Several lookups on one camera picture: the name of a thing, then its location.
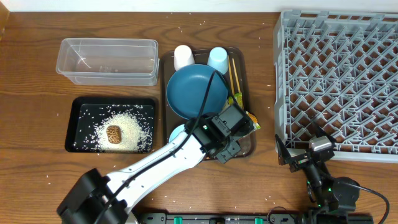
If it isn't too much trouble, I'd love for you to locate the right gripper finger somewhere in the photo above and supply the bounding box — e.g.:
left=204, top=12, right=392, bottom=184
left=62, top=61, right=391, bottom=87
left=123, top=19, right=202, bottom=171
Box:
left=312, top=123, right=336, bottom=143
left=275, top=134, right=291, bottom=165

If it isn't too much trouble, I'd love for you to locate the light blue bowl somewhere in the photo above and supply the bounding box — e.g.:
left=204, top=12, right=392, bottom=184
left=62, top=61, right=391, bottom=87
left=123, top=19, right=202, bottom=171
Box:
left=169, top=124, right=185, bottom=142

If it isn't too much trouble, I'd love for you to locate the green snack wrapper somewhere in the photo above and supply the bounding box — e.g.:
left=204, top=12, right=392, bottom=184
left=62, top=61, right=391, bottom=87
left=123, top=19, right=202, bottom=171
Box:
left=228, top=93, right=261, bottom=131

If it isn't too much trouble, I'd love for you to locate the dark blue plate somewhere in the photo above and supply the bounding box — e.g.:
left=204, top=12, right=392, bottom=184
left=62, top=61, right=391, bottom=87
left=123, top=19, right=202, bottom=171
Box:
left=166, top=64, right=228, bottom=119

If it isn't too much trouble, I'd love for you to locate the light blue cup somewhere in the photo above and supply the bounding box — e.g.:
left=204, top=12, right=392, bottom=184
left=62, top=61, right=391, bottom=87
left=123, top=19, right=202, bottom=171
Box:
left=207, top=47, right=228, bottom=75

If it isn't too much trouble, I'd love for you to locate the pile of rice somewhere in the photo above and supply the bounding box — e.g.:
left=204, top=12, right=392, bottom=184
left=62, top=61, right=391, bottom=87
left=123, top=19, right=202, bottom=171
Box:
left=93, top=113, right=152, bottom=153

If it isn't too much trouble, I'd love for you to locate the brown mushroom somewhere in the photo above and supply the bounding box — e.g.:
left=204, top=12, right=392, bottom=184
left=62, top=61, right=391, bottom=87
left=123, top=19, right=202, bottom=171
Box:
left=106, top=126, right=122, bottom=144

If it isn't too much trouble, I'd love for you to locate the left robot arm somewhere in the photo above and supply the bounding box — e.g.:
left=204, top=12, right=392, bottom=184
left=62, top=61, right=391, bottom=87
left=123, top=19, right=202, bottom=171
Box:
left=57, top=104, right=255, bottom=223

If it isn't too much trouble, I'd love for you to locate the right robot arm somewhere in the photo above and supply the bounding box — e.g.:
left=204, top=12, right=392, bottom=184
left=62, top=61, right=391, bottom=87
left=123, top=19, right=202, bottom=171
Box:
left=275, top=124, right=359, bottom=223

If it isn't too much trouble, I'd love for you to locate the grey dishwasher rack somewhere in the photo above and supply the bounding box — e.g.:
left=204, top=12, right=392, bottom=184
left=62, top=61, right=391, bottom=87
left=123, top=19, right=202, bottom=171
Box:
left=274, top=9, right=397, bottom=163

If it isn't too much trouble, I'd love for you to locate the brown serving tray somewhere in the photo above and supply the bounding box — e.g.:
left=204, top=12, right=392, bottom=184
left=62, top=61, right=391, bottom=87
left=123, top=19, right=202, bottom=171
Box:
left=159, top=47, right=256, bottom=158

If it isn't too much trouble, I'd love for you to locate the wooden chopstick left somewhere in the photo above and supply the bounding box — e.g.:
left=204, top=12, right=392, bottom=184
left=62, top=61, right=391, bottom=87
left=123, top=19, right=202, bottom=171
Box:
left=227, top=55, right=234, bottom=94

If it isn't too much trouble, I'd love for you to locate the wooden chopstick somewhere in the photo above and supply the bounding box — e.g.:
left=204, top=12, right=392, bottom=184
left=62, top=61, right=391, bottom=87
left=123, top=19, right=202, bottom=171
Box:
left=227, top=55, right=234, bottom=94
left=232, top=58, right=241, bottom=93

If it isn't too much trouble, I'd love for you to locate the wooden chopstick right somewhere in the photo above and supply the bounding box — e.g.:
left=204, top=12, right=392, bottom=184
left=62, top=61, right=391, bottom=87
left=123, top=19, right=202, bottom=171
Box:
left=232, top=58, right=241, bottom=93

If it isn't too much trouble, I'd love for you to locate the white cup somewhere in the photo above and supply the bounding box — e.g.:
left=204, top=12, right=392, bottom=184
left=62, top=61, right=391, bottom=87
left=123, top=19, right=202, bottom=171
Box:
left=174, top=45, right=195, bottom=71

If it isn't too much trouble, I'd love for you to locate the black tray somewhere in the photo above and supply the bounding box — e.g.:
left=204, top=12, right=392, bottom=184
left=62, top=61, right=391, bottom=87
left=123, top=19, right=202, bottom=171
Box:
left=65, top=96, right=155, bottom=153

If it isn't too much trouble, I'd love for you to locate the clear plastic bin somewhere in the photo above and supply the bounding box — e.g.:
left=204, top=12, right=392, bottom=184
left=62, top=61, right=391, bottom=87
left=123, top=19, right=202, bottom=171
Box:
left=56, top=38, right=159, bottom=86

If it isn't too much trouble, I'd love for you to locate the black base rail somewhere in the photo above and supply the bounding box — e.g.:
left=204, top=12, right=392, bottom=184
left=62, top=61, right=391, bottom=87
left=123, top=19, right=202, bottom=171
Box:
left=137, top=212, right=374, bottom=224

